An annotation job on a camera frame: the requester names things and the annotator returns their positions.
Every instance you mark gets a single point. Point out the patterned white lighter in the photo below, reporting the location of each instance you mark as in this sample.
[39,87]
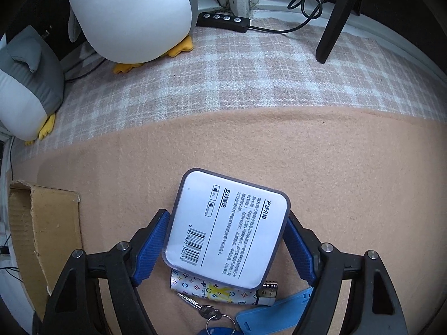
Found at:
[198,288]

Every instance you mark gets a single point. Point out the pink plaid blanket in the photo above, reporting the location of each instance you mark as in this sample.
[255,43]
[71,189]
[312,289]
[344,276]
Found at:
[233,71]

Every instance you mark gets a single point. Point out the cardboard box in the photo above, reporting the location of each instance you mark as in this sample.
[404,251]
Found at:
[45,230]

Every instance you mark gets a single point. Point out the small grey white penguin plush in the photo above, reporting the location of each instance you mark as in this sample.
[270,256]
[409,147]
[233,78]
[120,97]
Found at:
[133,32]

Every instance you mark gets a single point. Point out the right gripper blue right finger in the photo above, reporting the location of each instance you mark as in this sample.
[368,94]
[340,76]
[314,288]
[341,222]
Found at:
[303,245]

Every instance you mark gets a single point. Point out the blue plastic phone stand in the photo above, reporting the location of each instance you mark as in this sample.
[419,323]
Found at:
[282,315]

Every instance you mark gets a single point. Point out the white square product box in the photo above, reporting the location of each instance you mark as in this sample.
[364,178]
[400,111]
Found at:
[224,229]

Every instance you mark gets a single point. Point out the silver key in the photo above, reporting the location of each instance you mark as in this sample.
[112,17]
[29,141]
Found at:
[208,312]

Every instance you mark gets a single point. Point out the large grey white penguin plush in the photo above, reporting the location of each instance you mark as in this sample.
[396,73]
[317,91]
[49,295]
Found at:
[32,84]

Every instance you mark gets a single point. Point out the black power strip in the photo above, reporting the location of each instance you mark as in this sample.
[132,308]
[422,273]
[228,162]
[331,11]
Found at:
[222,21]

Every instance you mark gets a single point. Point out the black stand leg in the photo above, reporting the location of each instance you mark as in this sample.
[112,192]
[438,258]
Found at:
[341,11]

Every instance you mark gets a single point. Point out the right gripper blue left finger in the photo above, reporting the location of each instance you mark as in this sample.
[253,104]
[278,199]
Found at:
[146,246]

